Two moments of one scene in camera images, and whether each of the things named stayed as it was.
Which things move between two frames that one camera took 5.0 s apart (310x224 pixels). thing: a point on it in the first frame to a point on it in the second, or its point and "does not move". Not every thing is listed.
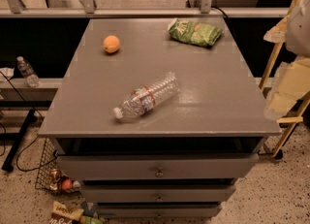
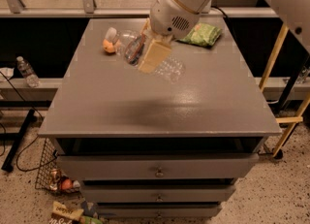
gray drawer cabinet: [153, 127] does not move
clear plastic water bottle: [146, 97] to [170, 70]
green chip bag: [193, 32] does not move
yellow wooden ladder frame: [294, 121] does not move
